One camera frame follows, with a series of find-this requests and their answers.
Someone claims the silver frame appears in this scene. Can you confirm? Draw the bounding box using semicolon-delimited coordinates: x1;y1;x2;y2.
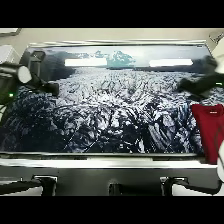
0;152;224;197

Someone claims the red garment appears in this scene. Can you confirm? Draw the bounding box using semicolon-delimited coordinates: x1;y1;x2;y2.
190;103;224;165

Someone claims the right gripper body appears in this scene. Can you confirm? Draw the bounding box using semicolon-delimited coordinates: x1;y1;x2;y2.
176;78;203;102

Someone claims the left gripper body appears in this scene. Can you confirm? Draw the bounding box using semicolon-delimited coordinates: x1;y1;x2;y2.
39;81;61;98

